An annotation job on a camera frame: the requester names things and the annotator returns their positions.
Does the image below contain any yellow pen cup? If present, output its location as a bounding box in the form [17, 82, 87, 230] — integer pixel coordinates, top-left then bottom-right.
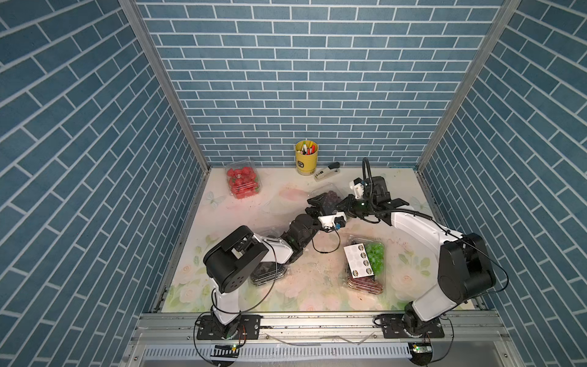
[295, 140, 319, 176]

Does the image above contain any aluminium corner post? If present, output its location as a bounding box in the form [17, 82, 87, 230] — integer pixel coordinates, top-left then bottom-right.
[119, 0, 210, 175]
[416, 0, 521, 174]

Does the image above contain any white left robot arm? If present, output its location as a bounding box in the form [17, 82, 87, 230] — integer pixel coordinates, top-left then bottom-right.
[203, 207, 347, 327]

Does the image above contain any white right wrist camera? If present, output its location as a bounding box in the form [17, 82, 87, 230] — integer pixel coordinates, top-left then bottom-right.
[349, 177, 366, 200]

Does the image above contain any clear box of avocados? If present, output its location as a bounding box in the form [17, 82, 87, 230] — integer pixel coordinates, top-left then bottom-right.
[249, 226, 288, 286]

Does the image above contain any aluminium corner post left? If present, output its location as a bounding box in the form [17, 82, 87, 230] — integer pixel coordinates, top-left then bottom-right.
[119, 0, 210, 175]

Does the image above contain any white fruit sticker sheet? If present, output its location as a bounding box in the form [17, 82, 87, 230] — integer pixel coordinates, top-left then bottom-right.
[344, 243, 374, 279]

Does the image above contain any grey desk stapler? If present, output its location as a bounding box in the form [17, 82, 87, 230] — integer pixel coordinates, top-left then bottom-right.
[314, 162, 340, 181]

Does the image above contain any aluminium corner post right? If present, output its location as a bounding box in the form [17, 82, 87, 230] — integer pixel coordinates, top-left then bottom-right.
[416, 0, 521, 174]

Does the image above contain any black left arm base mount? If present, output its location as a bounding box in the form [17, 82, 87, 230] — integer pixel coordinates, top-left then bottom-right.
[195, 312, 262, 340]

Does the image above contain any clear box of blueberries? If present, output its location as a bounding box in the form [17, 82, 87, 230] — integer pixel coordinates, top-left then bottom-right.
[307, 183, 343, 213]

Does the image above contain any clear box of strawberries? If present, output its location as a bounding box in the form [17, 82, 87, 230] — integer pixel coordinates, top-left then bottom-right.
[225, 159, 261, 200]

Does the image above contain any aluminium front rail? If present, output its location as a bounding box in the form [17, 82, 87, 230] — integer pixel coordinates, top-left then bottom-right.
[130, 310, 511, 347]

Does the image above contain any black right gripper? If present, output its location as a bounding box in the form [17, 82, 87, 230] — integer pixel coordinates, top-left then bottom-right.
[333, 195, 375, 220]

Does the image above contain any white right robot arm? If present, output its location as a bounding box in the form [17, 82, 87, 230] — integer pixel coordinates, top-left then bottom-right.
[338, 158, 504, 336]

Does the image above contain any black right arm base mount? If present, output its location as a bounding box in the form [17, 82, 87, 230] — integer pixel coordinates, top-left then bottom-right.
[373, 313, 445, 339]

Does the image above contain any clear box of mixed grapes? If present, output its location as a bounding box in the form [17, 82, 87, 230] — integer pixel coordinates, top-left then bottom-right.
[343, 235, 386, 295]

